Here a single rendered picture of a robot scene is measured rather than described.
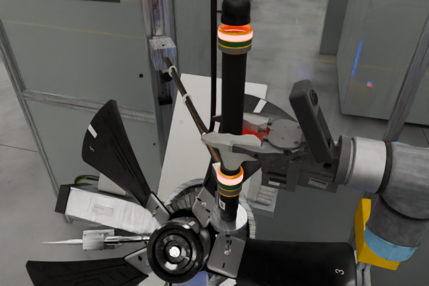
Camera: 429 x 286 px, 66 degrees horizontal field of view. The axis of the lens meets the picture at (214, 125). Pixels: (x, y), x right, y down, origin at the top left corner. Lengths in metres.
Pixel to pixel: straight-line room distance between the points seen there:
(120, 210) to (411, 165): 0.68
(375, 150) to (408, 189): 0.06
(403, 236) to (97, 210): 0.71
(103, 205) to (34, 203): 1.82
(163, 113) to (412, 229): 0.95
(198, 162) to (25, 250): 1.71
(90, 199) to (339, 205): 1.06
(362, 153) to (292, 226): 1.26
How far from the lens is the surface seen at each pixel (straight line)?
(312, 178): 0.52
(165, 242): 0.70
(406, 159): 0.50
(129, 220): 0.91
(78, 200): 0.98
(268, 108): 0.69
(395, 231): 0.56
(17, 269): 2.41
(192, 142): 0.96
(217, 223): 0.63
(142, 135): 1.60
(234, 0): 0.41
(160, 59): 1.05
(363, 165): 0.48
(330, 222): 1.67
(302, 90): 0.43
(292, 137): 0.49
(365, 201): 1.07
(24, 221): 2.65
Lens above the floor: 1.79
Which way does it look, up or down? 34 degrees down
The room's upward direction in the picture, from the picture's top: straight up
